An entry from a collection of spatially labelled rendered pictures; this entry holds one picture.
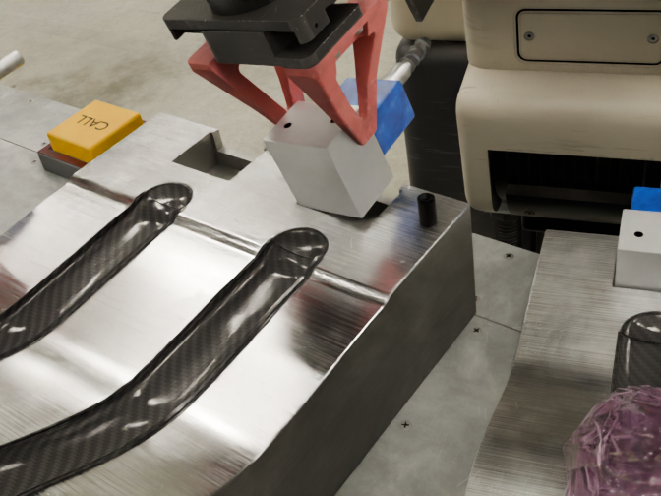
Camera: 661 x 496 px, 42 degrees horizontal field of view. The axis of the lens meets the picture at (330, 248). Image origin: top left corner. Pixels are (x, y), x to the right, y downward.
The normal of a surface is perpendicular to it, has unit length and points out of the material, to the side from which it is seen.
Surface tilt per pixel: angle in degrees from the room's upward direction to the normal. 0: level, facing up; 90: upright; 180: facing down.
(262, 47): 99
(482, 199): 103
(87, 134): 0
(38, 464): 28
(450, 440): 0
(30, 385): 22
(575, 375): 14
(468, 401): 0
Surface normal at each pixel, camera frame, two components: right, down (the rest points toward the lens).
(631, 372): 0.11, -0.72
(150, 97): -0.15, -0.76
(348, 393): 0.80, 0.29
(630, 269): -0.32, 0.64
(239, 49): -0.55, 0.70
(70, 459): 0.12, -0.95
